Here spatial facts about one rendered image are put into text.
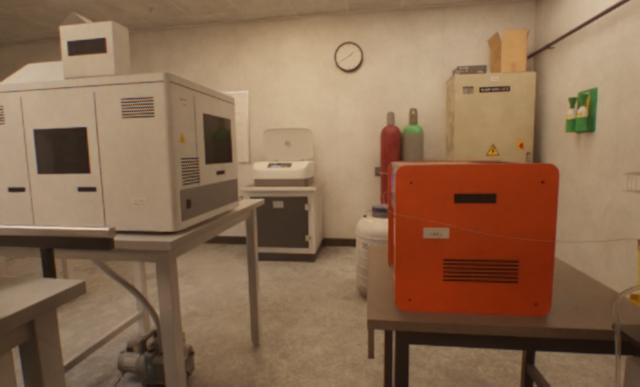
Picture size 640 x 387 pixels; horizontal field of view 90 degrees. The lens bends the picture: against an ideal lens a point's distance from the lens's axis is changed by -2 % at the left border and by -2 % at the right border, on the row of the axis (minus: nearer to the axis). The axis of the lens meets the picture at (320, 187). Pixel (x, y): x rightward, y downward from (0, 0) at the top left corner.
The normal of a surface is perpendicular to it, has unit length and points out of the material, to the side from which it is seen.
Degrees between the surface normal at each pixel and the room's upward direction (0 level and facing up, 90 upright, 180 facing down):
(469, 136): 90
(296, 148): 105
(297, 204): 90
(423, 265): 90
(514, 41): 96
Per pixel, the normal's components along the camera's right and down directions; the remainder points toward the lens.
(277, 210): -0.15, 0.11
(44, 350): 0.99, 0.00
